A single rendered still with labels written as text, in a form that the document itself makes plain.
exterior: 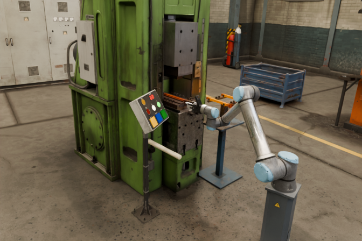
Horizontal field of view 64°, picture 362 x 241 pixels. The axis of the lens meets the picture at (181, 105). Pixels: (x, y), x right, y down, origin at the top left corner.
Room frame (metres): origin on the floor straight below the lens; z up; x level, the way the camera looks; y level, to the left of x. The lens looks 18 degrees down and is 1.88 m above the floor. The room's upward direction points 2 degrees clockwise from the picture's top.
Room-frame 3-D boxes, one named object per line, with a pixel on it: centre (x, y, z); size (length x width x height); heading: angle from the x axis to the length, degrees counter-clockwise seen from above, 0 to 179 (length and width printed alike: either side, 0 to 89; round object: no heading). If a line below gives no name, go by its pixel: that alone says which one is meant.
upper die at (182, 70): (2.91, 0.12, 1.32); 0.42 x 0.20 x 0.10; 45
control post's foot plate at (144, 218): (2.31, 0.31, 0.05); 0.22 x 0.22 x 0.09; 45
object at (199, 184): (2.73, -0.07, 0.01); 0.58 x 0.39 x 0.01; 135
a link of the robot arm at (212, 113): (2.54, -0.29, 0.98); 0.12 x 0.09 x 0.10; 45
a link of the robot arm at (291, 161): (1.93, -0.81, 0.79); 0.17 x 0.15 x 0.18; 119
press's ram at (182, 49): (2.94, 0.09, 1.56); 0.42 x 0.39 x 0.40; 45
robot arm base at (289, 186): (1.94, -0.82, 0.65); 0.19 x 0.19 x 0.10
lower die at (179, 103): (2.91, 0.12, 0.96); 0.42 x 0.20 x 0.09; 45
